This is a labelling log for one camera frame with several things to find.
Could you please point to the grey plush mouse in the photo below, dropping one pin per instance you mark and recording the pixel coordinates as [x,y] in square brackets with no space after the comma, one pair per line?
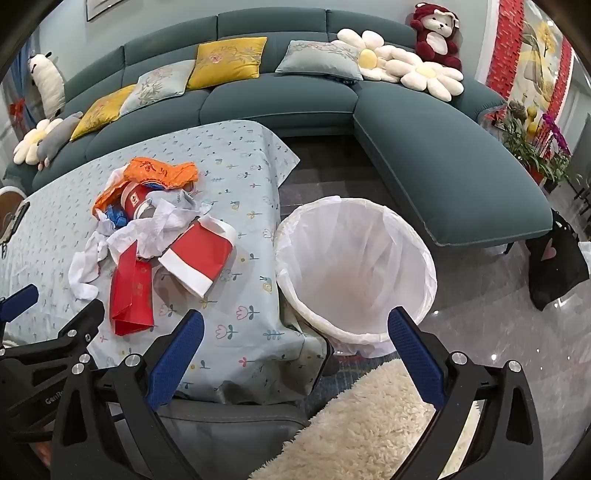
[55,136]

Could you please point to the black phone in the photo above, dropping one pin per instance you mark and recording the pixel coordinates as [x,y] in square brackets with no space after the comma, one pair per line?
[14,224]

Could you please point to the light blue floral tablecloth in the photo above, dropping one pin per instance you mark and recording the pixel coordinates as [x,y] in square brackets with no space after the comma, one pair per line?
[231,184]

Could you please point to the black bag with pink heart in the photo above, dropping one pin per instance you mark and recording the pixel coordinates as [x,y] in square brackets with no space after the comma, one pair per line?
[554,267]

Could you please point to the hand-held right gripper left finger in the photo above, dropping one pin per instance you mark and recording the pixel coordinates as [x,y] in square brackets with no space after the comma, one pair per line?
[178,360]

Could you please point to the yellow gourd ornament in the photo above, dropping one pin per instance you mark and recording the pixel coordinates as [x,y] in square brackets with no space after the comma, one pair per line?
[532,114]

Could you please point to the red plush bear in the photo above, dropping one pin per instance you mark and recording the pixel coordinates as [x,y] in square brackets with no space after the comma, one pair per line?
[434,46]

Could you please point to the round white rimmed object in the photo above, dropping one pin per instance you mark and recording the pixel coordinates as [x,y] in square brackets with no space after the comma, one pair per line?
[7,203]

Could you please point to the framed wall picture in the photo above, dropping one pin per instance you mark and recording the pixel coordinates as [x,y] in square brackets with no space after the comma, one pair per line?
[104,7]

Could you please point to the teal corner sofa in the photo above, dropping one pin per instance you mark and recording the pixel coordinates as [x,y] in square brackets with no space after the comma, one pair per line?
[415,152]

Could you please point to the white long plush toy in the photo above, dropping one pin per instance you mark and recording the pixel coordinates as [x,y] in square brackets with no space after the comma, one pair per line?
[48,83]

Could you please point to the light blue floral cushion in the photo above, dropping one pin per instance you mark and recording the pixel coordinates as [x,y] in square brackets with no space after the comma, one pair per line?
[318,60]
[157,85]

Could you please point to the narrow red paper bag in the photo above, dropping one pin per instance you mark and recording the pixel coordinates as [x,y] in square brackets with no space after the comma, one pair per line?
[131,290]

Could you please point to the bin with white liner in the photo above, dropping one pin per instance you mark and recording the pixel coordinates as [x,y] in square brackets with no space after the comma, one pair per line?
[360,258]

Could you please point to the large yellow embroidered cushion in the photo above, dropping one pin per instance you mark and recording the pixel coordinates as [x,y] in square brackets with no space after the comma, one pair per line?
[226,62]

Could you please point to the white plastic bag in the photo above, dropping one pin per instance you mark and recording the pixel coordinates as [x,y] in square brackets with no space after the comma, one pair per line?
[585,258]

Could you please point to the purple orchid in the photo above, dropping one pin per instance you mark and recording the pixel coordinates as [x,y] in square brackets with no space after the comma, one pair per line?
[556,131]

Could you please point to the white tissue paper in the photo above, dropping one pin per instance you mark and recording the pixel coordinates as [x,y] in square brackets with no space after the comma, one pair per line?
[152,226]

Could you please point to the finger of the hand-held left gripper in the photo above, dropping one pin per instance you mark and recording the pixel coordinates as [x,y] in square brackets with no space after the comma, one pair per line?
[21,299]
[87,318]

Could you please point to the green potted plant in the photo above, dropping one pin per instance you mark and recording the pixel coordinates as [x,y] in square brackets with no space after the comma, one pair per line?
[526,143]

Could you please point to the blue plastic wrapper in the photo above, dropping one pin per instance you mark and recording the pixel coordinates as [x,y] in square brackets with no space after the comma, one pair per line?
[115,217]

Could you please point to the red bordered wall hanging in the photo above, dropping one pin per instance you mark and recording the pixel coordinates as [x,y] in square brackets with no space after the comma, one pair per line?
[540,46]

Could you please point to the red white-trimmed paper bag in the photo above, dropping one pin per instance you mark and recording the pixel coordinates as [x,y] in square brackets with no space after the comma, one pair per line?
[198,254]

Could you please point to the orange plastic bag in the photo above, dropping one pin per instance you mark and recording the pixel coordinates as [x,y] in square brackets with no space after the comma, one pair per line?
[161,173]

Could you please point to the grey leather seat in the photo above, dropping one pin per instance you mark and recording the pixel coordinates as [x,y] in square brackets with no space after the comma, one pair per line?
[221,438]

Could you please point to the blue curtain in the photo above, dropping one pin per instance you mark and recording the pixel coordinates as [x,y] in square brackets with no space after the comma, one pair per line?
[23,60]

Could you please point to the blue rug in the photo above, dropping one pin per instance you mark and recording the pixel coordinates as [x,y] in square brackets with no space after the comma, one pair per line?
[341,374]

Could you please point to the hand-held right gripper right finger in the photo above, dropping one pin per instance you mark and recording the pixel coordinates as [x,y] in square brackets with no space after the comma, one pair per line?
[415,355]

